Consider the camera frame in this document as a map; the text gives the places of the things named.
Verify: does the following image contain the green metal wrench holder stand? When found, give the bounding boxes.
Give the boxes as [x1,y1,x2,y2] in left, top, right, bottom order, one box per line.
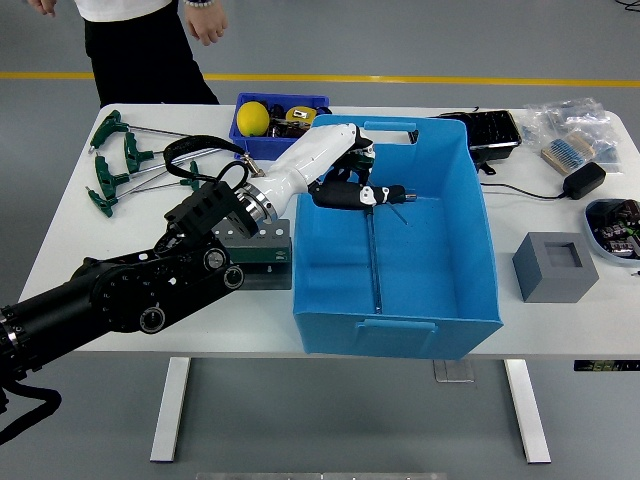
[212,219,294,291]

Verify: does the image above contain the clear plastic parts bag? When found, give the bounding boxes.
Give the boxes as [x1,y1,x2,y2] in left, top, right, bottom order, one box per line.
[522,97,614,146]
[589,129,625,176]

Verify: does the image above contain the yellow lemon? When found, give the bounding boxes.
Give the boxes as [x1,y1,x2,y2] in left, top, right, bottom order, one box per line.
[236,101,272,138]

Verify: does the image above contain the dark electronic parts heap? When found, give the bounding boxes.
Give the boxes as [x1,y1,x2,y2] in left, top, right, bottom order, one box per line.
[597,199,640,256]

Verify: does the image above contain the large green T-handle hex wrench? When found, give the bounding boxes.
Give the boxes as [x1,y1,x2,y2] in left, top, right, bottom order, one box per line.
[366,191,418,315]

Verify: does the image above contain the person's right hand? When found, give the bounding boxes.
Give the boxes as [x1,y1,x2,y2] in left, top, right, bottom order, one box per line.
[24,0,57,19]

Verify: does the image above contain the black adapter cable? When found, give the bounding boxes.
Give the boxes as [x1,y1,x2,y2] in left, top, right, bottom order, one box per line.
[475,180,569,200]

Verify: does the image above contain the yellow tape measure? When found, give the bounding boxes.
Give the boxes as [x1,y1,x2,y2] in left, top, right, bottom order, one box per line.
[284,105,321,124]

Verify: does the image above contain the grey hollow cube block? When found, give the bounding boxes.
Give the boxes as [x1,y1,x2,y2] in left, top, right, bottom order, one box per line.
[511,230,600,304]

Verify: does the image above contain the blue resistor strip bundle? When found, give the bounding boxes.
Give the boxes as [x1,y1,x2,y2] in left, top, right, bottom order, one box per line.
[540,132,596,175]

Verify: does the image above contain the white table leg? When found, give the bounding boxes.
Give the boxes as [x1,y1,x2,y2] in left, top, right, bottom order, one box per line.
[149,357,191,464]
[503,358,552,465]

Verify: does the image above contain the black power adapter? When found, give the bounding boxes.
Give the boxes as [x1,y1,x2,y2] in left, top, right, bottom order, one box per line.
[562,162,607,201]

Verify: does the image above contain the person's left hand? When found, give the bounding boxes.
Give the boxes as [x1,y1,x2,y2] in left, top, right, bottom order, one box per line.
[184,0,230,47]

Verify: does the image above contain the blue-rimmed oval tray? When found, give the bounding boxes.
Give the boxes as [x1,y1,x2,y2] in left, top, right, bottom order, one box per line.
[583,198,640,264]

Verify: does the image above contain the large blue folding box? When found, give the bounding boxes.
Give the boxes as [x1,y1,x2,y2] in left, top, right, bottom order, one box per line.
[291,114,504,361]

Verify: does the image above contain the grey metal table bracket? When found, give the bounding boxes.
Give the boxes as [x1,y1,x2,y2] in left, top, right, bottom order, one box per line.
[433,360,475,384]

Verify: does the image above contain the black plastic tray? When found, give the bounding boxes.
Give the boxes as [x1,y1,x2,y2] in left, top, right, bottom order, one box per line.
[424,110,524,164]

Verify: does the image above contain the small blue plastic bin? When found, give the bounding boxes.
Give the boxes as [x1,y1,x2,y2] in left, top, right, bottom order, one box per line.
[228,92,332,162]

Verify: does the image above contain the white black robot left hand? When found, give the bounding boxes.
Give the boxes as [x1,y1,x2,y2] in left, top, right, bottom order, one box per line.
[258,122,408,211]

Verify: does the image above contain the black table control panel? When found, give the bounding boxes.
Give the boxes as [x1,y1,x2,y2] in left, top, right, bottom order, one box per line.
[573,359,640,373]

